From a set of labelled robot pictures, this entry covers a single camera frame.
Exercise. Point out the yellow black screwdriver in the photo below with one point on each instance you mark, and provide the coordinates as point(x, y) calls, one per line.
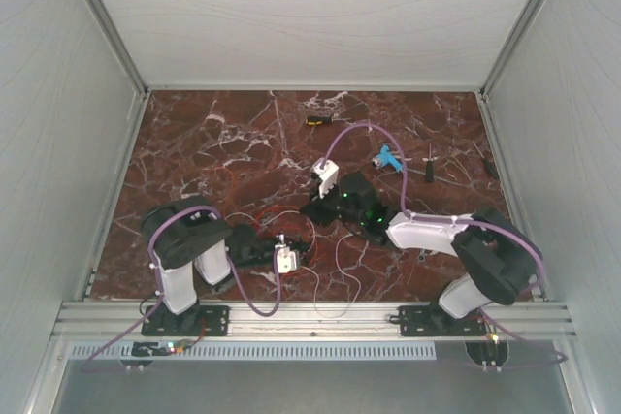
point(316, 120)

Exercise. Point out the aluminium front rail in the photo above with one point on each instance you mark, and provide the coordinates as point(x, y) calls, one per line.
point(102, 320)

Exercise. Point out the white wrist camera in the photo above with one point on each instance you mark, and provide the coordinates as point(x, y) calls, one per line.
point(325, 172)
point(288, 254)

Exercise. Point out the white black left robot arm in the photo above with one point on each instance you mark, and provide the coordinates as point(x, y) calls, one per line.
point(190, 236)

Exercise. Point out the grey slotted cable duct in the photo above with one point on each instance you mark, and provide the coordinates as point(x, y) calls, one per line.
point(275, 351)

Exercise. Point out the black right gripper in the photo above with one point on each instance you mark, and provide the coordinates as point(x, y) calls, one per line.
point(315, 207)

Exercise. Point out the black precision screwdriver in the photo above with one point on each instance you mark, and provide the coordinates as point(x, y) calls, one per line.
point(489, 166)

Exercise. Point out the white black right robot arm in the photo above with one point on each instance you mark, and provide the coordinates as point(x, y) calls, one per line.
point(500, 262)

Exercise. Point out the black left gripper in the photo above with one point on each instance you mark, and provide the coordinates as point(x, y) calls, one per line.
point(302, 247)

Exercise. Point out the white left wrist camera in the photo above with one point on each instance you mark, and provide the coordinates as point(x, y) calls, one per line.
point(288, 254)

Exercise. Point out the silver combination wrench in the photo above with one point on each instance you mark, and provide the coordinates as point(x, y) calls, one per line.
point(422, 255)

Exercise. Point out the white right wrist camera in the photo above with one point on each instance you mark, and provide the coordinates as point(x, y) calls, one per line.
point(325, 172)

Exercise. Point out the blue plastic tool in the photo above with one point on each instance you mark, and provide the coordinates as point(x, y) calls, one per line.
point(386, 158)

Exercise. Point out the black handled small screwdriver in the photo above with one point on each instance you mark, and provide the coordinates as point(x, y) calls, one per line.
point(429, 166)

